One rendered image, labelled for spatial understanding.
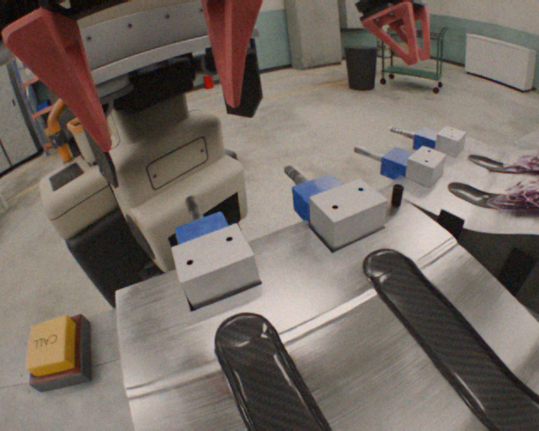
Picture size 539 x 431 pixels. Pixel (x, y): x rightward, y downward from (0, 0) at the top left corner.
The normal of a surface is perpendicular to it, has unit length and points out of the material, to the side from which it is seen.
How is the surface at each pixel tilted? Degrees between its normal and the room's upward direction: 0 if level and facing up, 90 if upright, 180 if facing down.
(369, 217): 90
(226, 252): 0
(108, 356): 0
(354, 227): 90
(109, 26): 90
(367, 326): 2
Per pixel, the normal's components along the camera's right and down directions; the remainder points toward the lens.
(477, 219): -0.28, -0.85
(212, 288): 0.40, 0.53
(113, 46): 0.72, 0.36
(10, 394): -0.13, -0.78
